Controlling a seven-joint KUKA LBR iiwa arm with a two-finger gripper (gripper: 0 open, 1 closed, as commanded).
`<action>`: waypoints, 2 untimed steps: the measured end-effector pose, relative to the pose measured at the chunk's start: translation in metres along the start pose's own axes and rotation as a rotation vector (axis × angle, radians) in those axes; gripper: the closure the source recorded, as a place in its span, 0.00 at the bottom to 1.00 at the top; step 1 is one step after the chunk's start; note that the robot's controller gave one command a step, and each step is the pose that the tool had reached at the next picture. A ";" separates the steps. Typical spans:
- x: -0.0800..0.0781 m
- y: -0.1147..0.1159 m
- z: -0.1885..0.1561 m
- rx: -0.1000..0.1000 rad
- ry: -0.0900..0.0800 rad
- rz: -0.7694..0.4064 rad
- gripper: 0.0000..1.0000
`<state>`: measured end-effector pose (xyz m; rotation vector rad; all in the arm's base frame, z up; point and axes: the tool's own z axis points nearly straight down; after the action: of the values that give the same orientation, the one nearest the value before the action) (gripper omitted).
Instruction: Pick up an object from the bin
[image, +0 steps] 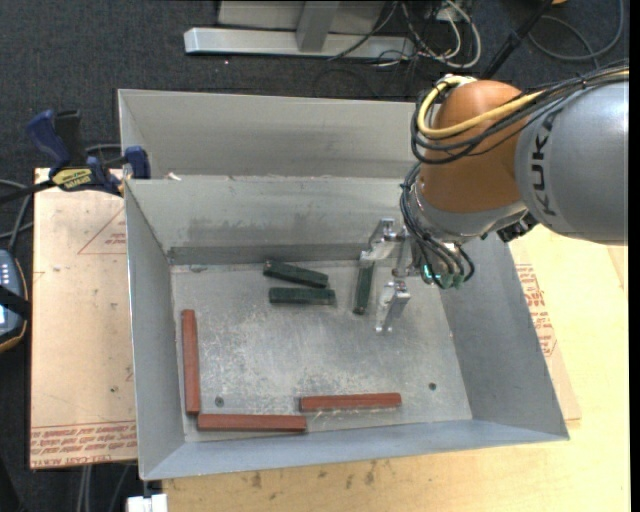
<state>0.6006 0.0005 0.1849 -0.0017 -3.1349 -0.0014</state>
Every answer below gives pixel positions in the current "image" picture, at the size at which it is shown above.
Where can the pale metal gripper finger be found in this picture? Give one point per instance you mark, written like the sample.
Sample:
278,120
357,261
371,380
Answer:
395,305
384,237

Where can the dark green flat block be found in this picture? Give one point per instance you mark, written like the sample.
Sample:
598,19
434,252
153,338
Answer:
296,274
302,296
364,292

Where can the grey metal bin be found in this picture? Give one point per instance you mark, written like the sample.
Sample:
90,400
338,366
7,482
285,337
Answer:
300,350

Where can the red-brown flat block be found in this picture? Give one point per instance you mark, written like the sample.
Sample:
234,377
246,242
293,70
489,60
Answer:
251,422
190,362
350,402

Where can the brown cardboard board, red print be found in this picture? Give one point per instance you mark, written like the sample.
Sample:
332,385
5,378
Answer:
80,325

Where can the black cylinder on white bracket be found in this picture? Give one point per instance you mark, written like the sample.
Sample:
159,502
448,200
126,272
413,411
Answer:
517,229

